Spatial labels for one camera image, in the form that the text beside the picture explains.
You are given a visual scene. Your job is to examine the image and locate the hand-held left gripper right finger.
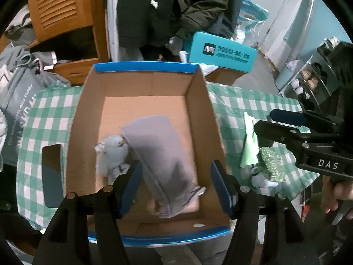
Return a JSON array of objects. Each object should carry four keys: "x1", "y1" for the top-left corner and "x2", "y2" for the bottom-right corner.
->
[{"x1": 210, "y1": 160, "x2": 317, "y2": 265}]

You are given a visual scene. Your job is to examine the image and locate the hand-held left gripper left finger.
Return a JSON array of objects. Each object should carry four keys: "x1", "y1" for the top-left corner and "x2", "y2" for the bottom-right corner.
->
[{"x1": 32, "y1": 159, "x2": 144, "y2": 265}]

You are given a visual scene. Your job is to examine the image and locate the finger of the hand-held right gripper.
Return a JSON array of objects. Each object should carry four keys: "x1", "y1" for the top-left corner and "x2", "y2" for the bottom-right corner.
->
[
  {"x1": 254, "y1": 120, "x2": 340, "y2": 155},
  {"x1": 270, "y1": 109, "x2": 344, "y2": 129}
]

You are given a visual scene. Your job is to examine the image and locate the light green cloth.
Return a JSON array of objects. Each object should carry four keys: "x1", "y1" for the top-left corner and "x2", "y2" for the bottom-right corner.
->
[{"x1": 239, "y1": 112, "x2": 260, "y2": 168}]

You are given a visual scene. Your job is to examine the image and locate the small grey cloth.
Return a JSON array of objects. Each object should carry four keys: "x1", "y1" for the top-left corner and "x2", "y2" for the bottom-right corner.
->
[{"x1": 250, "y1": 166, "x2": 279, "y2": 189}]

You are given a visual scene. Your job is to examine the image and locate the grey towel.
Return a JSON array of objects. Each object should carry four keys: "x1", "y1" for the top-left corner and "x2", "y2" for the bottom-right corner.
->
[{"x1": 121, "y1": 114, "x2": 207, "y2": 219}]

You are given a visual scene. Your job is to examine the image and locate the cardboard box with blue edges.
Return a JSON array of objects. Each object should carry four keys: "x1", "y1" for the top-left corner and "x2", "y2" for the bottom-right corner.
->
[{"x1": 41, "y1": 62, "x2": 232, "y2": 247}]

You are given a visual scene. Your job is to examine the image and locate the person's right hand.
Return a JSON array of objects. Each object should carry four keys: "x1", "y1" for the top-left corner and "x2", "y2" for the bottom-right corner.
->
[{"x1": 321, "y1": 175, "x2": 353, "y2": 214}]

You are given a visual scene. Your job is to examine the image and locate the green glitter sponge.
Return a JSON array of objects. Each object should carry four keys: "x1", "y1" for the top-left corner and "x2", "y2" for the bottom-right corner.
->
[{"x1": 259, "y1": 146, "x2": 287, "y2": 183}]

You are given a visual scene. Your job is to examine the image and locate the light grey cloth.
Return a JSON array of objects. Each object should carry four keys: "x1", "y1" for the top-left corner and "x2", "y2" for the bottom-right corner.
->
[{"x1": 94, "y1": 135, "x2": 131, "y2": 184}]

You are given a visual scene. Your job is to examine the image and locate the metal shoe rack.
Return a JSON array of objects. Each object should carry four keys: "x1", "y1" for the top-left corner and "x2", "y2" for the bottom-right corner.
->
[{"x1": 276, "y1": 37, "x2": 341, "y2": 111}]

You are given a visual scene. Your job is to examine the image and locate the brown cardboard carton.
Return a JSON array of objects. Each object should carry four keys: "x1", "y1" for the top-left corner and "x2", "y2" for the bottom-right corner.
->
[{"x1": 205, "y1": 68, "x2": 250, "y2": 87}]

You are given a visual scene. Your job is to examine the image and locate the teal printed box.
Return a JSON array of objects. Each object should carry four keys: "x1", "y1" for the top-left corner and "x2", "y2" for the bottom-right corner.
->
[{"x1": 184, "y1": 31, "x2": 259, "y2": 73}]

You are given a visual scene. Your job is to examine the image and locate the clear plastic bag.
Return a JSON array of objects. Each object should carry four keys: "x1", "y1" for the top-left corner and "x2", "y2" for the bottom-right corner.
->
[{"x1": 237, "y1": 0, "x2": 270, "y2": 45}]

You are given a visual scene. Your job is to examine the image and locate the green checked tablecloth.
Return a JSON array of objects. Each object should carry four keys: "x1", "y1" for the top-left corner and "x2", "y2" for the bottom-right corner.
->
[{"x1": 17, "y1": 81, "x2": 320, "y2": 231}]

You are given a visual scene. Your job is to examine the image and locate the grey printed tote bag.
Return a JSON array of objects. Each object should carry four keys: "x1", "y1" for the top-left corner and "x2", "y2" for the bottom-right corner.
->
[{"x1": 0, "y1": 45, "x2": 60, "y2": 166}]

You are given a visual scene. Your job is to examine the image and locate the grey garment with reflective strips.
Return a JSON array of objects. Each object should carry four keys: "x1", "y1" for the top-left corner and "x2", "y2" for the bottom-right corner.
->
[{"x1": 29, "y1": 50, "x2": 73, "y2": 87}]

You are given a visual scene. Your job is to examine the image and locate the orange wooden cabinet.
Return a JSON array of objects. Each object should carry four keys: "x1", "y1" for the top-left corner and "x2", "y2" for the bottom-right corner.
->
[{"x1": 28, "y1": 0, "x2": 111, "y2": 86}]

